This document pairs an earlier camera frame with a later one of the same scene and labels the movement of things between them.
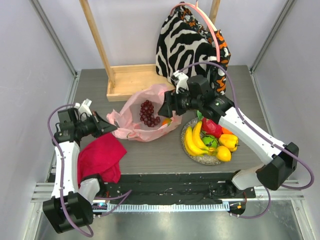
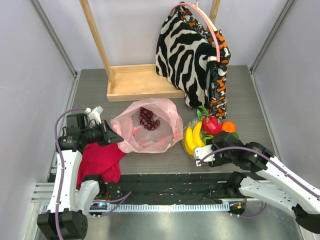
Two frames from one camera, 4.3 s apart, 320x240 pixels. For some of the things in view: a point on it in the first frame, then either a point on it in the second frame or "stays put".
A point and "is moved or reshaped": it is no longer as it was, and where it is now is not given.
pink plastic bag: [139, 119] is moved or reshaped
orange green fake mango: [167, 121] -> [235, 135]
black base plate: [174, 189] stays put
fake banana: [190, 144] stays put
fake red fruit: [211, 127] stays put
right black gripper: [171, 103] -> [217, 144]
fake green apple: [210, 141] stays put
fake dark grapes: [146, 111] is moved or reshaped
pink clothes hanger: [198, 7] stays put
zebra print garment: [179, 47] stays put
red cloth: [100, 156] stays put
